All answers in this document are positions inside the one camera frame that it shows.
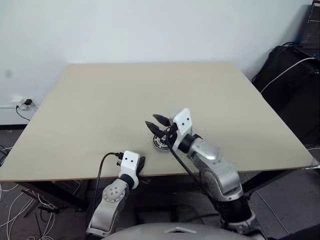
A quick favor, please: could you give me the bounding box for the white cable on case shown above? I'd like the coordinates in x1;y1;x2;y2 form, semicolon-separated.
259;57;317;94

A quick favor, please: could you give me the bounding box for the white floor cable tangle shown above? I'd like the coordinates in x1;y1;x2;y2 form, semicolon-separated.
0;178;85;240

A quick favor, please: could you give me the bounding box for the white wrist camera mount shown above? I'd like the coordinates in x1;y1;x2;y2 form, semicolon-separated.
171;107;194;151
119;150;141;189

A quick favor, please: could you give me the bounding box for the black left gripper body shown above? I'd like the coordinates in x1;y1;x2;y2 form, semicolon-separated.
135;156;147;177

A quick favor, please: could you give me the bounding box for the black power strip cable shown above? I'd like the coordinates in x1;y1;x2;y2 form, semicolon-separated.
15;104;31;122

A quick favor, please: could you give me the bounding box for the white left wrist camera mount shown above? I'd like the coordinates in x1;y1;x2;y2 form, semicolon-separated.
119;150;141;189

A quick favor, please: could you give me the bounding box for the white wall power strip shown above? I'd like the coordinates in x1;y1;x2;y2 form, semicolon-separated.
9;94;39;111

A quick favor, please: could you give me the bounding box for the large black case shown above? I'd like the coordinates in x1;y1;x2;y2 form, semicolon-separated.
251;44;320;146

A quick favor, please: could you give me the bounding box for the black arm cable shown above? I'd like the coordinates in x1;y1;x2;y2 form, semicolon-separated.
165;139;222;213
85;151;124;222

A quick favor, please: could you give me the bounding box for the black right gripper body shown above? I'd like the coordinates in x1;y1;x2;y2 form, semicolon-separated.
162;123;180;147

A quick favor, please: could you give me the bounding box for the dark computer monitor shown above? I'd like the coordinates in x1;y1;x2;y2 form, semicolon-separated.
299;0;320;51

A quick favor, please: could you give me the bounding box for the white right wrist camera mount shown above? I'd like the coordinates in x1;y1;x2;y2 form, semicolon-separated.
171;107;194;151

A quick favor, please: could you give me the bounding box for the clear table corner guard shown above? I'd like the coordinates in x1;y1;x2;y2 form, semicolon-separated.
309;156;320;171

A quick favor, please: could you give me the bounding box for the grey robot torso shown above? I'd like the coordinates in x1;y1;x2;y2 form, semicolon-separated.
99;222;286;240

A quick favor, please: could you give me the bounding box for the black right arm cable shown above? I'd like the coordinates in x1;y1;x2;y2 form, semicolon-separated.
165;139;222;213

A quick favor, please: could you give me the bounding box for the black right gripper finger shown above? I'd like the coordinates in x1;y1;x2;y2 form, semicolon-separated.
152;113;172;127
144;120;165;135

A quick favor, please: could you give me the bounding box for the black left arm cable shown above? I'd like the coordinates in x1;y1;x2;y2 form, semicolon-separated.
85;151;124;222

